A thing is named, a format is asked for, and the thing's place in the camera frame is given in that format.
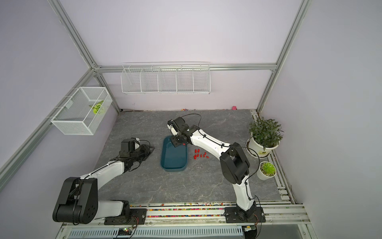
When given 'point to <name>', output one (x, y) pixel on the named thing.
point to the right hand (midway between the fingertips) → (175, 138)
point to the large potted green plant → (265, 135)
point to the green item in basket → (96, 106)
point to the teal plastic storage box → (173, 159)
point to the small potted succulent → (266, 171)
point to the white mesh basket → (83, 112)
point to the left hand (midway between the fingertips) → (154, 149)
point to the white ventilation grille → (229, 231)
